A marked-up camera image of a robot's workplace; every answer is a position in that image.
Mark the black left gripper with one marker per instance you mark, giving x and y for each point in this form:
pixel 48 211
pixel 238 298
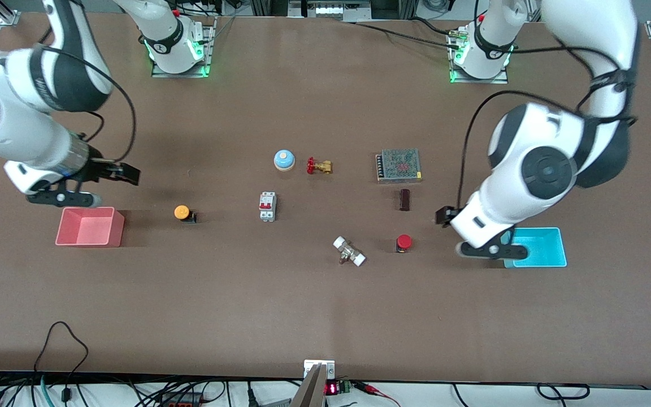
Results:
pixel 445 215

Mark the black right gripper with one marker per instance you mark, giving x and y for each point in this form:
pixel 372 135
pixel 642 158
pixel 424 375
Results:
pixel 99 168

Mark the red push button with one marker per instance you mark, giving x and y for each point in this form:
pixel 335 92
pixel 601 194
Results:
pixel 404 241

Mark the yellow push button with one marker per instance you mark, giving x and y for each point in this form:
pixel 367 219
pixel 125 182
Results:
pixel 181 212

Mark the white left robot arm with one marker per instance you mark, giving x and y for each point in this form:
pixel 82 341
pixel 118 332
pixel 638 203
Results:
pixel 506 192

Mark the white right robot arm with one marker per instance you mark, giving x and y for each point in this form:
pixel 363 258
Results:
pixel 14 135

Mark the dark brown rectangular block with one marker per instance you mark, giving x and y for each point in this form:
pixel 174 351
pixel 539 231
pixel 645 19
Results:
pixel 404 200

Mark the pink plastic box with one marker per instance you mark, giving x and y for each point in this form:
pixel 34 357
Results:
pixel 88 226

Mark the metal mesh power supply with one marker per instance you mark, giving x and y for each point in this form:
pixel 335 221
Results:
pixel 399 165

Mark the white-ended metal pipe fitting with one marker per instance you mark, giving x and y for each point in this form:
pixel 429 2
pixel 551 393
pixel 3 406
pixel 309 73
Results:
pixel 349 251

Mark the blue plastic box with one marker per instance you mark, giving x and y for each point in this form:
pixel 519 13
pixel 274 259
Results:
pixel 546 249

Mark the white circuit breaker red switches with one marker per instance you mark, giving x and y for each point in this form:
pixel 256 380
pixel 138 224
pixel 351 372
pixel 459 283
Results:
pixel 267 206

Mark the blue round dome button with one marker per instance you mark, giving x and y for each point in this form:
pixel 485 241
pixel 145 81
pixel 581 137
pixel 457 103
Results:
pixel 284 160

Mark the red digit display module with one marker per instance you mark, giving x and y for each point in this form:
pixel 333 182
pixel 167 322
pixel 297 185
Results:
pixel 331 388

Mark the silver control unit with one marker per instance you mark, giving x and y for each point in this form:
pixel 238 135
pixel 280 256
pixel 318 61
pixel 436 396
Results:
pixel 331 10

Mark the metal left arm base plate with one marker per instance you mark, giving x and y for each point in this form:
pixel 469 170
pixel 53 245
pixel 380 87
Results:
pixel 498 79

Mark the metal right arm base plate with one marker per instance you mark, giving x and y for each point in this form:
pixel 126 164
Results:
pixel 210 34

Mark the silver table edge bracket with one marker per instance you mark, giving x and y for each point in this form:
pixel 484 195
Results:
pixel 309 367

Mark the grey camera pole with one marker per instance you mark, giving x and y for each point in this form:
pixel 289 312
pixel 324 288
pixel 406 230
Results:
pixel 311 393

